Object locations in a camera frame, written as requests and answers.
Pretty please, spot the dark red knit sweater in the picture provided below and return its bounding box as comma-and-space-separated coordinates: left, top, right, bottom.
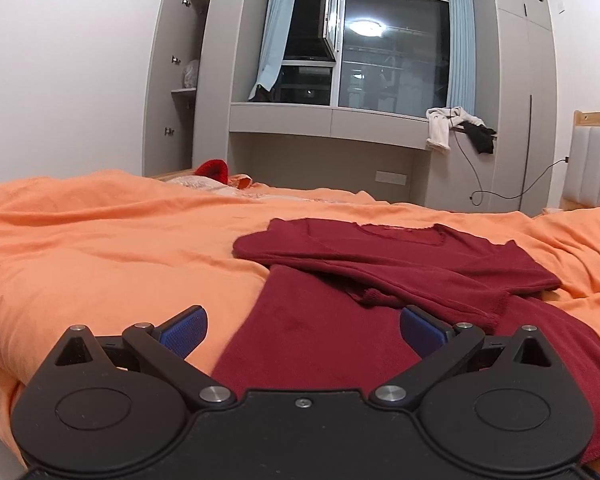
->
212, 219, 600, 460

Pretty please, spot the orange duvet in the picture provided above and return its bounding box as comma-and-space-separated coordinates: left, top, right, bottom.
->
0, 172, 600, 448

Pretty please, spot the bright red cloth item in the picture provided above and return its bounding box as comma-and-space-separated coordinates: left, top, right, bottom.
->
194, 158, 230, 185

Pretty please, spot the grey built-in wardrobe unit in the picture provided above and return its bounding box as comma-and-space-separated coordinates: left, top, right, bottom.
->
180, 0, 557, 216

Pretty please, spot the black garment on ledge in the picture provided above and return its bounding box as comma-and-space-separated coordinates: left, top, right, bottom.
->
460, 122, 498, 155

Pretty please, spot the white garment on ledge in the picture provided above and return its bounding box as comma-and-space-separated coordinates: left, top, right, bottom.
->
426, 106, 484, 154

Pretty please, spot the grey padded wooden headboard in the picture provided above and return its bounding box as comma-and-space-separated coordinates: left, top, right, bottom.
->
560, 110, 600, 210

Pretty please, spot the plastic bag on shelf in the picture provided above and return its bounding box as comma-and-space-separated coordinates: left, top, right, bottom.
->
183, 58, 199, 89

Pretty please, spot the open grey wardrobe door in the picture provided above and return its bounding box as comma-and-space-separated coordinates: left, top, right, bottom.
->
143, 0, 204, 177

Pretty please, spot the right light blue curtain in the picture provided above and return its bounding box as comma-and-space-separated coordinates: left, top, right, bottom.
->
446, 0, 477, 114

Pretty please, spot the light blue curtain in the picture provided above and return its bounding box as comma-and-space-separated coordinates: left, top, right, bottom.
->
249, 0, 294, 101
446, 0, 477, 114

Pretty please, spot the open window sash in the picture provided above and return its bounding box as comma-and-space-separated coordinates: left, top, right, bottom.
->
318, 0, 341, 61

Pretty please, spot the left light blue curtain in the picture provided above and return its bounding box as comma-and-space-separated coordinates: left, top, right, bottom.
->
249, 0, 294, 101

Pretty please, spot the black power cable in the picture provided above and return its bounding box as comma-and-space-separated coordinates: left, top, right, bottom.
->
450, 116, 569, 207

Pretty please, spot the white wall socket panel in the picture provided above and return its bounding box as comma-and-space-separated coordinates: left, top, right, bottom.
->
375, 170, 407, 186

